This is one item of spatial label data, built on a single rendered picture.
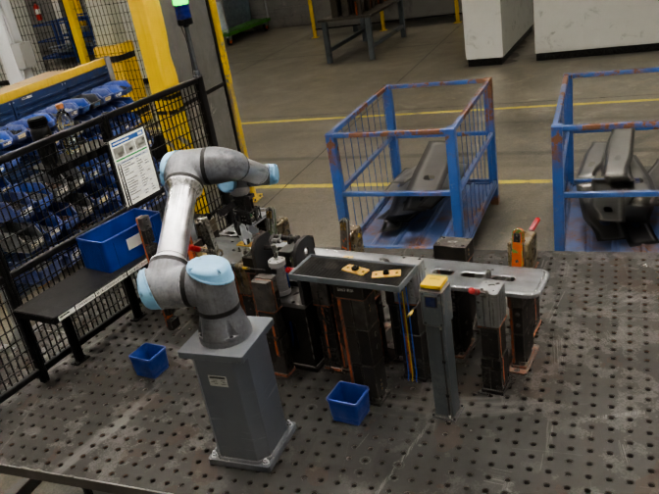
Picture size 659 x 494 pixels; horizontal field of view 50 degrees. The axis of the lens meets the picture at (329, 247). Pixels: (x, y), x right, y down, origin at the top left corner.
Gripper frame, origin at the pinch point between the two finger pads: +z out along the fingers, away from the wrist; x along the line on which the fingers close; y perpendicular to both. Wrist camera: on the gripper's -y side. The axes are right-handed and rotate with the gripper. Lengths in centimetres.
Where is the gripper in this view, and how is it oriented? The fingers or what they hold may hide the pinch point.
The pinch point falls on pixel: (245, 240)
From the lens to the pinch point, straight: 283.4
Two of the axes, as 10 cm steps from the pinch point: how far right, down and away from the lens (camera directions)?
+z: 1.4, 9.0, 4.2
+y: 8.7, 0.9, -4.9
